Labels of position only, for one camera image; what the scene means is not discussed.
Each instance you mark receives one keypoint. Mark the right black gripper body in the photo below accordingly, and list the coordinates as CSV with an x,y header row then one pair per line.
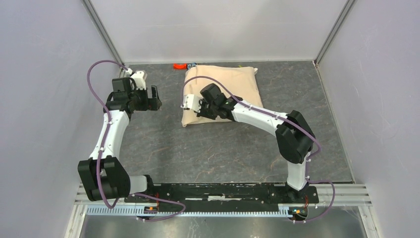
x,y
208,110

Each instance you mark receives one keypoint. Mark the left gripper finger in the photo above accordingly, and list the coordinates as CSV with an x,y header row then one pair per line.
x,y
154,103
154,91

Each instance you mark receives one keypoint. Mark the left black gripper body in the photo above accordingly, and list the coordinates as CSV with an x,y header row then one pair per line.
x,y
139,98

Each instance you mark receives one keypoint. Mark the beige cloth wrap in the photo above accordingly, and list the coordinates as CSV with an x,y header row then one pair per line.
x,y
240,81

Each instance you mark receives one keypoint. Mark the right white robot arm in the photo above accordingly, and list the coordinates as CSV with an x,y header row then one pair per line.
x,y
294,137

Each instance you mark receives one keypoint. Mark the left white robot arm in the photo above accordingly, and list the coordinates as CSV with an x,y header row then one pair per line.
x,y
102,175

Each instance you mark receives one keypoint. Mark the orange red tape roll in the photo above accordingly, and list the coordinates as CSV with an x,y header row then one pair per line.
x,y
179,66

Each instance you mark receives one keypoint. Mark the small black blue toy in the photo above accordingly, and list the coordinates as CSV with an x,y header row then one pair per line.
x,y
190,65

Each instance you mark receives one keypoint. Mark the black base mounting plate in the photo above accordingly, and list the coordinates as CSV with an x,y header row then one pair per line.
x,y
229,197

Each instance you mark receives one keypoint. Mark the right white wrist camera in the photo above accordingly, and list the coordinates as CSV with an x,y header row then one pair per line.
x,y
191,102

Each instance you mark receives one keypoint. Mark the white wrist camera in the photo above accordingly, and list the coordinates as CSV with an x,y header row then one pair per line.
x,y
139,78
191,102

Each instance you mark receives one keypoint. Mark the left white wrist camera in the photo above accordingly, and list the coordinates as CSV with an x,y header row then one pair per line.
x,y
139,78

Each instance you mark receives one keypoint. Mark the left aluminium corner post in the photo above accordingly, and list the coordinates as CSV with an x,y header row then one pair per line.
x,y
102,30

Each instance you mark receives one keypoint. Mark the aluminium corner post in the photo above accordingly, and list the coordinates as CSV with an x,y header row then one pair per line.
x,y
334,31
102,30

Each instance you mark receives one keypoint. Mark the white slotted cable duct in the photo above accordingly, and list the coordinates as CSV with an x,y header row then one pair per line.
x,y
145,211

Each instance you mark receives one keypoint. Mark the right aluminium corner post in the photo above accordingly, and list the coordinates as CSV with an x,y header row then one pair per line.
x,y
334,31

